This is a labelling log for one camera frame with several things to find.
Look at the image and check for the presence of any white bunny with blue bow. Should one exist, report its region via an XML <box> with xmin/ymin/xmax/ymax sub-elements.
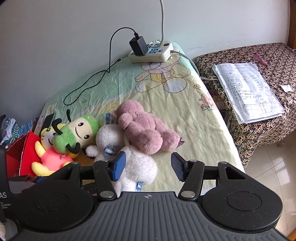
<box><xmin>86</xmin><ymin>113</ymin><xmax>158</xmax><ymax>196</ymax></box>

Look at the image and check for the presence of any green bee plush toy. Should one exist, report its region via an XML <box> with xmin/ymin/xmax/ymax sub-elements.
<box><xmin>52</xmin><ymin>109</ymin><xmax>100</xmax><ymax>155</ymax></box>

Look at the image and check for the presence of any yellow tiger plush toy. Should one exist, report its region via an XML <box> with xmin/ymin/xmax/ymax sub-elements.
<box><xmin>31</xmin><ymin>126</ymin><xmax>79</xmax><ymax>176</ymax></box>

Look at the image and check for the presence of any person's left hand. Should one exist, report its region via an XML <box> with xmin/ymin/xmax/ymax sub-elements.
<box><xmin>0</xmin><ymin>219</ymin><xmax>18</xmax><ymax>241</ymax></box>

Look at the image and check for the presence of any red cardboard box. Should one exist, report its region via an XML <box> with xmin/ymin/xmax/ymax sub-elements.
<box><xmin>6</xmin><ymin>131</ymin><xmax>41</xmax><ymax>178</ymax></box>

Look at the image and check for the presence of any black smartphone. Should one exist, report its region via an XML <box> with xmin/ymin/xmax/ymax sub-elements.
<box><xmin>39</xmin><ymin>113</ymin><xmax>55</xmax><ymax>136</ymax></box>

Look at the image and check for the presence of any pile of folded clothes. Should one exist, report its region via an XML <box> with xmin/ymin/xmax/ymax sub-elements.
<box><xmin>1</xmin><ymin>114</ymin><xmax>39</xmax><ymax>149</ymax></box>

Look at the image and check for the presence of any stack of printed papers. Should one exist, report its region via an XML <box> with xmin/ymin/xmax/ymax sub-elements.
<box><xmin>212</xmin><ymin>62</ymin><xmax>285</xmax><ymax>125</ymax></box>

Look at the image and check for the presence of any white power strip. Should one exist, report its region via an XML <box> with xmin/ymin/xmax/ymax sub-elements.
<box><xmin>128</xmin><ymin>42</ymin><xmax>174</xmax><ymax>63</ymax></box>

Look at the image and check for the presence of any small white paper scrap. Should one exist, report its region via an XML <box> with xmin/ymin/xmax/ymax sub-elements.
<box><xmin>281</xmin><ymin>84</ymin><xmax>293</xmax><ymax>92</ymax></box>

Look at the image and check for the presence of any black charger adapter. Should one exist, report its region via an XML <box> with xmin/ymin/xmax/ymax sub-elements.
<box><xmin>129</xmin><ymin>33</ymin><xmax>148</xmax><ymax>56</ymax></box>

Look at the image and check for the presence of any pink hair clip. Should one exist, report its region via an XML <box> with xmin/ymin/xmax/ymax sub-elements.
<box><xmin>252</xmin><ymin>47</ymin><xmax>269</xmax><ymax>67</ymax></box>

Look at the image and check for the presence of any floral covered side table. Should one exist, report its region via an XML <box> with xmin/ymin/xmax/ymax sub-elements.
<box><xmin>196</xmin><ymin>43</ymin><xmax>295</xmax><ymax>167</ymax></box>

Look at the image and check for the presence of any black charger cable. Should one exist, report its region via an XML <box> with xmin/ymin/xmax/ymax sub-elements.
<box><xmin>63</xmin><ymin>27</ymin><xmax>140</xmax><ymax>106</ymax></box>

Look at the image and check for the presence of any grey power strip cord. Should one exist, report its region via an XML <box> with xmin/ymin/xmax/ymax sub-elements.
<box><xmin>147</xmin><ymin>0</ymin><xmax>219</xmax><ymax>82</ymax></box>

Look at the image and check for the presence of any wooden window frame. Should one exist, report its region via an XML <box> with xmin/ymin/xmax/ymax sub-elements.
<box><xmin>287</xmin><ymin>0</ymin><xmax>296</xmax><ymax>49</ymax></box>

